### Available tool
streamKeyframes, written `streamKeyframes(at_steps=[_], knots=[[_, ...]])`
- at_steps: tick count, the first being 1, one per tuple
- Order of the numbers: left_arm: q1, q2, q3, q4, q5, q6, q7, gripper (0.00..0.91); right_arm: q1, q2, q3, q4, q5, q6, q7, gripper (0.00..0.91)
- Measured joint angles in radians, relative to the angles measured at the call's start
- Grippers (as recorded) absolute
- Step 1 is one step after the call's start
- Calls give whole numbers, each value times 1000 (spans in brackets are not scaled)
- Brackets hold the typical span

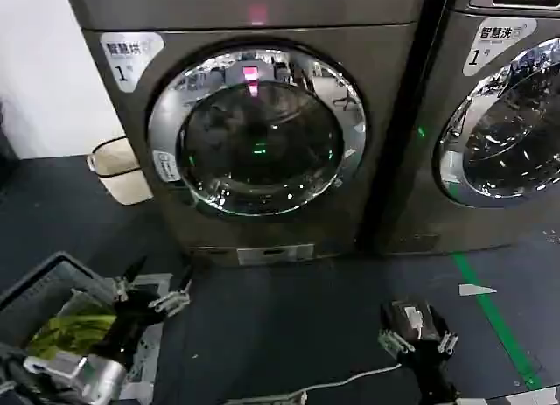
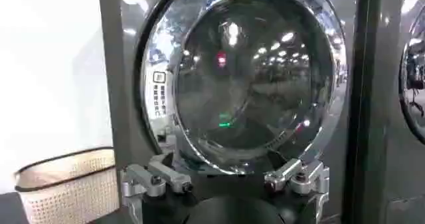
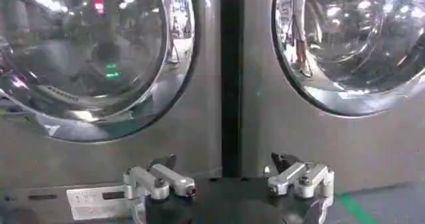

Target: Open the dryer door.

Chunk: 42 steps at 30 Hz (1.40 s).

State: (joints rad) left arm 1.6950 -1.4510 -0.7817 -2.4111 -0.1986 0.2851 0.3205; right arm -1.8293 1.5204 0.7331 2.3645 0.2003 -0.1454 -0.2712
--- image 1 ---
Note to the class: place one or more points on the green floor tape line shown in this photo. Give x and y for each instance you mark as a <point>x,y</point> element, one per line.
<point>494,317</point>

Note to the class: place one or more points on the beige fabric laundry basket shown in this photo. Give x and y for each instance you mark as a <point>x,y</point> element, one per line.
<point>118,173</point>

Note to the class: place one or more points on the yellow-green garment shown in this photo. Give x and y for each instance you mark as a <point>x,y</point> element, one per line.
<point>74,328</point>

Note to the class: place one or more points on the round glass dryer door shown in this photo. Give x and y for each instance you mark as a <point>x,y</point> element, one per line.
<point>512,138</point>
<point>262,151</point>

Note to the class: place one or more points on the grey dryer with pink light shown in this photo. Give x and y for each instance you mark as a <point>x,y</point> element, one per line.
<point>262,24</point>

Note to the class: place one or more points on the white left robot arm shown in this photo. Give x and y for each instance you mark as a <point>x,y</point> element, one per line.
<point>83,374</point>

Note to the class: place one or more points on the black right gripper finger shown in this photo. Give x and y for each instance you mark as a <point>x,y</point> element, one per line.
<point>444,335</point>
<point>394,338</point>

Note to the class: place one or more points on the dark grey plastic basket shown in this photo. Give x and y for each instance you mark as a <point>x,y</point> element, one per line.
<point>39,282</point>

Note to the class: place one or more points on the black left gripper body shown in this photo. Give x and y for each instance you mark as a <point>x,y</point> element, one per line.
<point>131,315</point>

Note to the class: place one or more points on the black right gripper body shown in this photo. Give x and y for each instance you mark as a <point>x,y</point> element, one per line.
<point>426,357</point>

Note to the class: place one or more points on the white floor tape piece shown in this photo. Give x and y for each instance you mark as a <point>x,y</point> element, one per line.
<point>474,289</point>

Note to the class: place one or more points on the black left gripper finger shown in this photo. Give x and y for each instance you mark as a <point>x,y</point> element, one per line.
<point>127,282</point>
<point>172,301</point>

